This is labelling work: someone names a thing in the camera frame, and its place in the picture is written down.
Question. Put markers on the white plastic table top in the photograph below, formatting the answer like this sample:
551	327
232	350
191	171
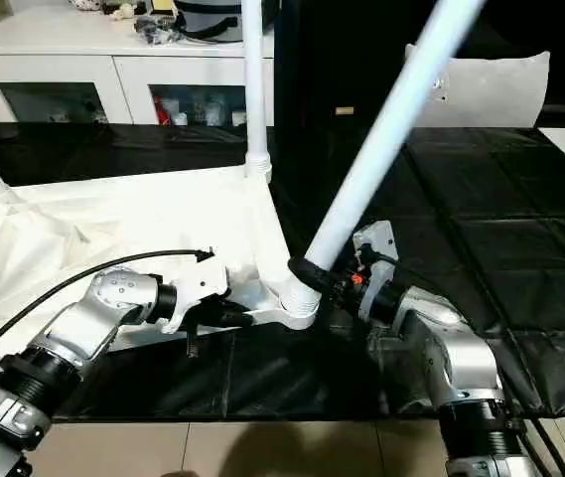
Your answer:
113	229

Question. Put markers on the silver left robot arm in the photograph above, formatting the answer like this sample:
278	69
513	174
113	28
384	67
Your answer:
73	338

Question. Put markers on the black work mat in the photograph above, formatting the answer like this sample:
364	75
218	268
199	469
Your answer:
491	238

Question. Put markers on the small yellow tag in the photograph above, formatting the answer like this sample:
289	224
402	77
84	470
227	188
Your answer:
345	111

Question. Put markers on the grey pillow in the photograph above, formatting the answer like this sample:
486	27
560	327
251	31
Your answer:
491	89

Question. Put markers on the grey black bag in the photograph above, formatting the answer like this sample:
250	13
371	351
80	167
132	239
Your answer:
203	18

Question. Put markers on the white cabinet with glass doors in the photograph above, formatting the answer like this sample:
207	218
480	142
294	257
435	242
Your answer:
83	55

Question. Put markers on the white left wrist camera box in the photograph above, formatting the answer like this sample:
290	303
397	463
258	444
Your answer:
193	288

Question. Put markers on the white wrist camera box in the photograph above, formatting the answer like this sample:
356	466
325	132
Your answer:
376	248
193	288

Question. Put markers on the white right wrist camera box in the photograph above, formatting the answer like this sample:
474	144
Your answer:
376	248

